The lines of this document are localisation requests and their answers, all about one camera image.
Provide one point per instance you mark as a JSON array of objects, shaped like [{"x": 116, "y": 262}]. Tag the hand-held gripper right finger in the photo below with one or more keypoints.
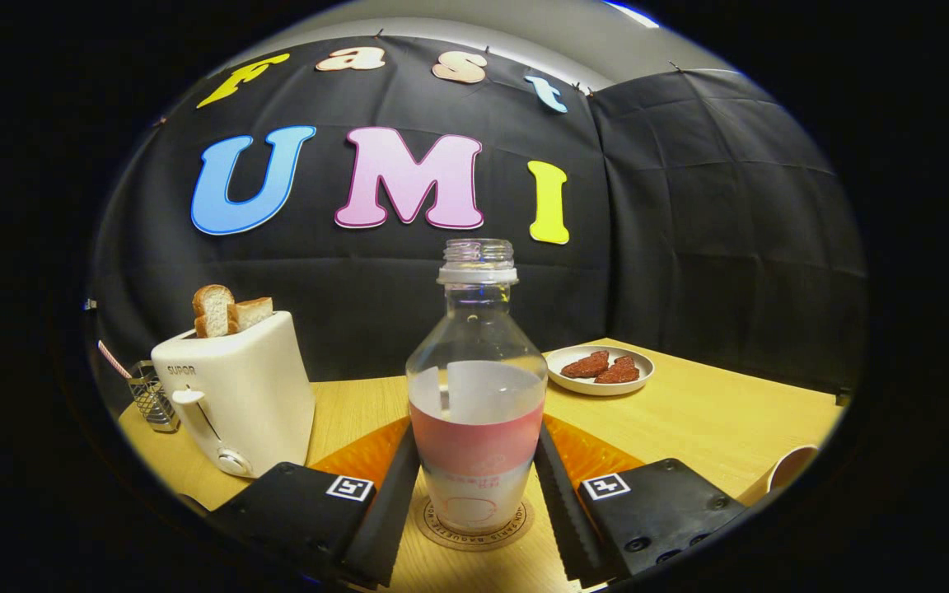
[{"x": 565, "y": 519}]

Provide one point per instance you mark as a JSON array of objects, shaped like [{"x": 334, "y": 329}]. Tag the red striped straw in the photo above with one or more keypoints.
[{"x": 114, "y": 359}]

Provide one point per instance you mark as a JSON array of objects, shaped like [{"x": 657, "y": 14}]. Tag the round cork coaster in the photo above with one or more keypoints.
[{"x": 440, "y": 535}]

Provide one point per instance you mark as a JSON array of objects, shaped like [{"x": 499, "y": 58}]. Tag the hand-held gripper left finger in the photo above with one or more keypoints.
[{"x": 388, "y": 519}]

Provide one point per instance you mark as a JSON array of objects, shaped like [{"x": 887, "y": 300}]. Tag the wooden table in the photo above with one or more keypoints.
[{"x": 689, "y": 420}]

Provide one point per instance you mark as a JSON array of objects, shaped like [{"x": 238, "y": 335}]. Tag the white toaster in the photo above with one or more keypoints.
[{"x": 260, "y": 387}]

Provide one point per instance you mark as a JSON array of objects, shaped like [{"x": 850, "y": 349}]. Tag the black backdrop cloth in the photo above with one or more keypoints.
[{"x": 689, "y": 206}]

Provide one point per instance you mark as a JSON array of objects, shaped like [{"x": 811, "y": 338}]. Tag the white round plate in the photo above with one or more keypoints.
[{"x": 573, "y": 385}]

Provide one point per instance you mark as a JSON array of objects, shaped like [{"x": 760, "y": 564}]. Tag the red meat piece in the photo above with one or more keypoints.
[
  {"x": 619, "y": 372},
  {"x": 586, "y": 365}
]

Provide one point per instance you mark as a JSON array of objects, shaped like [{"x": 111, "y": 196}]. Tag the clear juice bottle pink label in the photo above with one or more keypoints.
[{"x": 474, "y": 387}]

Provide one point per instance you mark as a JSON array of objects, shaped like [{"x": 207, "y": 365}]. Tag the toasted bread slice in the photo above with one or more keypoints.
[
  {"x": 254, "y": 313},
  {"x": 212, "y": 311}
]

